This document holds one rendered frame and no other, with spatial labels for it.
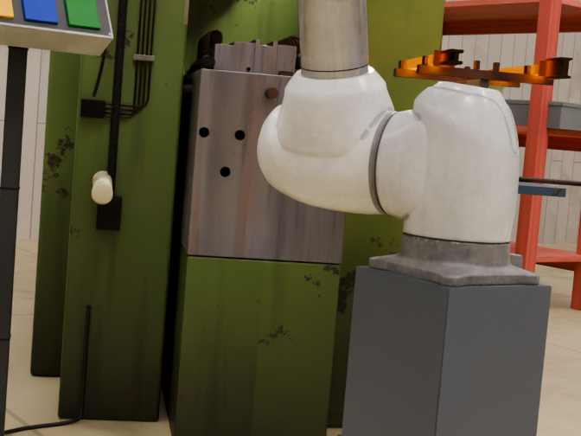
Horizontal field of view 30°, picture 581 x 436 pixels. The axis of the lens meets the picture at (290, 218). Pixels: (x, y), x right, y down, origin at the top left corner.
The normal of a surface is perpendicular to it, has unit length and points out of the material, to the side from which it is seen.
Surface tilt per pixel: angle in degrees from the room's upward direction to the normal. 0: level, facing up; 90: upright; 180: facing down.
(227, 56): 90
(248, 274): 90
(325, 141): 102
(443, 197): 93
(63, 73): 90
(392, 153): 82
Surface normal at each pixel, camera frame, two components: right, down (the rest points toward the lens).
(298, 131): -0.61, 0.22
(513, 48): 0.57, 0.11
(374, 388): -0.82, -0.02
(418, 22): 0.17, 0.10
